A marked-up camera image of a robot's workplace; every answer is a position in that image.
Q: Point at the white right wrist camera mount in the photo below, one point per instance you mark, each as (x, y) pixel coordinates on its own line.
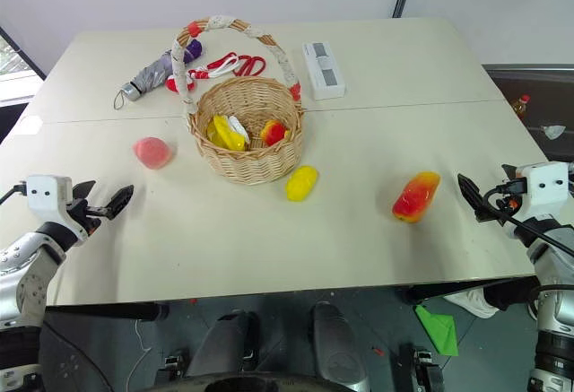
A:
(545, 182)

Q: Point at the grey folded umbrella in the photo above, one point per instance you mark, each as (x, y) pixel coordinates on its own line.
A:
(150, 73)

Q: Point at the window frame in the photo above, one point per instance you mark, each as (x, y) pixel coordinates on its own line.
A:
(15, 69)

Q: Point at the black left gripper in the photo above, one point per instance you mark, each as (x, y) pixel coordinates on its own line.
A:
(83, 215)

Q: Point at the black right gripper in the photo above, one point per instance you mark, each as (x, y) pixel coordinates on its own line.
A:
(500, 207)

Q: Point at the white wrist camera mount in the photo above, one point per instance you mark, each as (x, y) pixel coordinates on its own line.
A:
(545, 182)
(47, 194)

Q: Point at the black table crossbar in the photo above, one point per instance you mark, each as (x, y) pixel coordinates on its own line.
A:
(107, 311)

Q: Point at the pink peach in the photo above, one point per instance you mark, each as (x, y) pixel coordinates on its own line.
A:
(152, 152)

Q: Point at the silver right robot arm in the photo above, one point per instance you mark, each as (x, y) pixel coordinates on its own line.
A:
(553, 275)

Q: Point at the small red yellow apple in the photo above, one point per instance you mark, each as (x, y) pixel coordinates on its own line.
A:
(273, 133)

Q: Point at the green paper piece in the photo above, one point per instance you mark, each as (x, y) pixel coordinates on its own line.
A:
(439, 327)

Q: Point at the white shoe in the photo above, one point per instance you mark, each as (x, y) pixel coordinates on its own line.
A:
(468, 303)

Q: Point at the bottle with red cap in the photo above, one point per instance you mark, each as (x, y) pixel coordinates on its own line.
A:
(520, 106)

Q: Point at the yellow peeled banana toy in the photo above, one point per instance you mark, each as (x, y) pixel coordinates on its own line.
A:
(226, 134)

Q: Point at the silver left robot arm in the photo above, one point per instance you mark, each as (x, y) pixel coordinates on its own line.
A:
(27, 271)

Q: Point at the red yellow mango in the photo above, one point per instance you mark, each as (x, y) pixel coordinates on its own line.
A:
(416, 197)

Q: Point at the yellow lemon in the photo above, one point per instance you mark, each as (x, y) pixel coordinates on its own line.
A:
(301, 183)

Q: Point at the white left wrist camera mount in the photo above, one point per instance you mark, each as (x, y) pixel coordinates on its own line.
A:
(47, 194)

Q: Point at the grey rounded robot leg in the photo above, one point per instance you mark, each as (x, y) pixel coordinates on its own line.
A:
(336, 347)
(224, 342)

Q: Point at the small white grey object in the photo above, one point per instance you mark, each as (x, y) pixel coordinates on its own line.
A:
(553, 131)

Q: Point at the white rectangular box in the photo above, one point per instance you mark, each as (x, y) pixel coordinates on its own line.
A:
(323, 71)

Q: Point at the dark side table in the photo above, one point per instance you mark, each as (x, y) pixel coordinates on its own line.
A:
(538, 96)

